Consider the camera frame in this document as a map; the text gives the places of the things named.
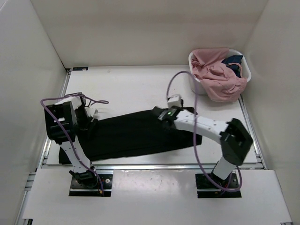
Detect dark blue garment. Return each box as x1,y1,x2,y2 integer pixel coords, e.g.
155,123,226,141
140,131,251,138
222,55,243,78

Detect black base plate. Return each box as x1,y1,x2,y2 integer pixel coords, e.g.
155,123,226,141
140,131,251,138
195,173,242,198
69,173,113,197

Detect pink garment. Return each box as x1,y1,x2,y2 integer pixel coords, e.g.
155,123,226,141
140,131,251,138
192,48,247,102

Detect blue white label sticker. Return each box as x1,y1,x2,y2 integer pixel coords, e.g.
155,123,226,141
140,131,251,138
72,67,89,71

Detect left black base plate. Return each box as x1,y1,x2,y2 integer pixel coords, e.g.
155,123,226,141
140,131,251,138
69,173,113,197

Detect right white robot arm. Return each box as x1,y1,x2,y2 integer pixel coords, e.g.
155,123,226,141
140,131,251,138
152,106,253,188

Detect white plastic basket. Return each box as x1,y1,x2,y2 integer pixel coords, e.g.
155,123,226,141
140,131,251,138
188,49,252,95

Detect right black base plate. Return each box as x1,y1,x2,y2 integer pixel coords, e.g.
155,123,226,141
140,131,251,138
195,173,242,198

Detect purple cable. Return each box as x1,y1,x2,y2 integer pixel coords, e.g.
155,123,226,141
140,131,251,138
40,92,110,192
165,71,242,193

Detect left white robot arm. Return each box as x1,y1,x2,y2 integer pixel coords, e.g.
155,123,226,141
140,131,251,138
40,92,103,192

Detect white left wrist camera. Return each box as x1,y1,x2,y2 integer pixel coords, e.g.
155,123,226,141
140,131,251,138
85,107,98,119

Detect aluminium frame rail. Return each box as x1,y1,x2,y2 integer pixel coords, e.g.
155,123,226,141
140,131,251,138
34,163,264,172

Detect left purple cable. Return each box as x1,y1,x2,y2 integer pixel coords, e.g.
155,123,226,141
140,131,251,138
40,92,110,192

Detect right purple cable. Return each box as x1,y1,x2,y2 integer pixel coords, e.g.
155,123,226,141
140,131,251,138
165,71,242,193

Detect black trousers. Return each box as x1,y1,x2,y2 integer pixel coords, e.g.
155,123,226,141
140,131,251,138
58,106,203,165

